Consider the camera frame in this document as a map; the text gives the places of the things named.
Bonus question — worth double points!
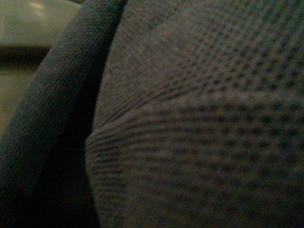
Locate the dark grey knit garment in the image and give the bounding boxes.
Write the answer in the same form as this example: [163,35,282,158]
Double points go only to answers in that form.
[0,0,304,228]

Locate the grey front-load washing machine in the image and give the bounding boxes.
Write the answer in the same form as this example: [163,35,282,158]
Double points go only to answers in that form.
[0,0,82,132]

